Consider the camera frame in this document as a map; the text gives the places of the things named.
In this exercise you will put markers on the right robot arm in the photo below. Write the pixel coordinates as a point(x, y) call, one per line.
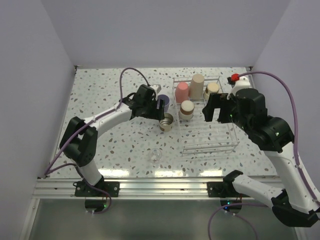
point(293, 205)

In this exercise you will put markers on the white wire dish rack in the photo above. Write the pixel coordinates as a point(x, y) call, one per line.
point(200, 138)

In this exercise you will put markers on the beige plastic cup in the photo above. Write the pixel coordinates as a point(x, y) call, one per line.
point(196, 86)

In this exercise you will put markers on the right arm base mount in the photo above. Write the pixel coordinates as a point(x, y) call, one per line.
point(227, 196)

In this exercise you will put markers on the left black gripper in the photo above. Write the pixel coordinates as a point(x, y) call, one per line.
point(157, 114)

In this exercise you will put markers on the metal cup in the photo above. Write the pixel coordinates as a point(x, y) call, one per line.
point(166, 124)
point(211, 87)
point(186, 110)

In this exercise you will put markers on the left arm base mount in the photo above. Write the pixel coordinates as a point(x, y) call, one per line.
point(98, 199)

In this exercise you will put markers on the clear glass cup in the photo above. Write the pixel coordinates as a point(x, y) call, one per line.
point(155, 156)

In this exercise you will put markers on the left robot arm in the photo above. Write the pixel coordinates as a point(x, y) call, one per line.
point(79, 141)

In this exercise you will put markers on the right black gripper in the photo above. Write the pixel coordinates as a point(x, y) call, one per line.
point(217, 100)

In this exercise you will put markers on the red plastic cup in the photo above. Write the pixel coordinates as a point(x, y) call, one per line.
point(181, 92)

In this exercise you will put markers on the metal cup front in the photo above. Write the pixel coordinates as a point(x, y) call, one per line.
point(186, 110)

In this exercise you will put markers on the purple plastic cup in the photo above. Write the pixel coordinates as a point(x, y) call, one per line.
point(166, 100)

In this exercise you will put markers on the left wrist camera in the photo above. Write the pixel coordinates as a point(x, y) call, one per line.
point(157, 88)

